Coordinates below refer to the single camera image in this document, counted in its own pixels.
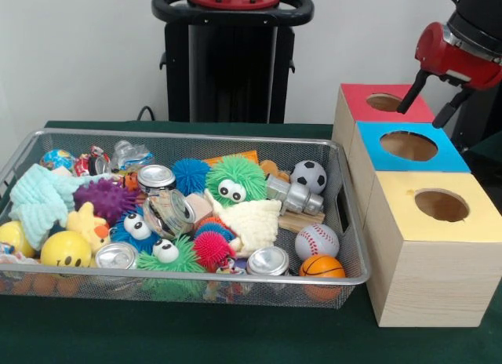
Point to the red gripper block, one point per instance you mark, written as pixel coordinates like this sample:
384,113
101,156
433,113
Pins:
455,64

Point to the silver plastic toy truck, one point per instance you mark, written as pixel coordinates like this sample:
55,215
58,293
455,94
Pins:
298,197

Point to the wooden box with three holes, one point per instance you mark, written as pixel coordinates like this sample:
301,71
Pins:
423,285

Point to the shallow metal mesh bin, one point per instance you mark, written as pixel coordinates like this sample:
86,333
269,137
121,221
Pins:
117,291

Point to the dark green tablecloth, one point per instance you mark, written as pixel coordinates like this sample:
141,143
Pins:
490,148
235,340

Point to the black and white soccer ball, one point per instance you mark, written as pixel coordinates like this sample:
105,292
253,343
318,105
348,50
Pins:
310,177

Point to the white toy baseball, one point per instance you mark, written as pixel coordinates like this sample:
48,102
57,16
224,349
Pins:
317,241

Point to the orange toy basketball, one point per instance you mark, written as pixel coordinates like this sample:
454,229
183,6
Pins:
321,266

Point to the large green fuzzy eyed ball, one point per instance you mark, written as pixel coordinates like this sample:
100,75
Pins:
235,175

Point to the small green fuzzy eyed ball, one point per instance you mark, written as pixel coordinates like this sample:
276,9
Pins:
184,259

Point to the blue fuzzy eyed ball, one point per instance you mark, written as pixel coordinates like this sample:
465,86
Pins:
121,234

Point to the purple spiky ball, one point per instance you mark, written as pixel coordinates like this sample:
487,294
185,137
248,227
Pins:
106,199

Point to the yellow smiley ball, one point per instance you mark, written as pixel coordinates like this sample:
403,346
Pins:
66,248

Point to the light blue cloth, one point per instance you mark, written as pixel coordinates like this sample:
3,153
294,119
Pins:
35,199

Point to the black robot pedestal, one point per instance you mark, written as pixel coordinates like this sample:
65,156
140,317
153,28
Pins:
235,66

